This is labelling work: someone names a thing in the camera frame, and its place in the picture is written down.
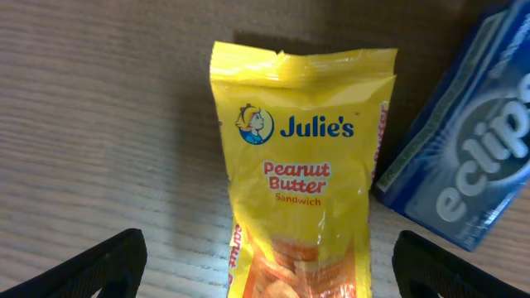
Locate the blue Eclipse mint box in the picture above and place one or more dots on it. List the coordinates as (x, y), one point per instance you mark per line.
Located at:
(465, 157)

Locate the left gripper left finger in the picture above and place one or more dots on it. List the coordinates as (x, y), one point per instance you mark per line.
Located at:
(113, 268)

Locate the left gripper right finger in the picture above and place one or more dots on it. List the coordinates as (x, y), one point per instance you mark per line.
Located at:
(424, 270)

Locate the yellow orange snack packet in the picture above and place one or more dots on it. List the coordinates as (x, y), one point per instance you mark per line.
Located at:
(301, 136)

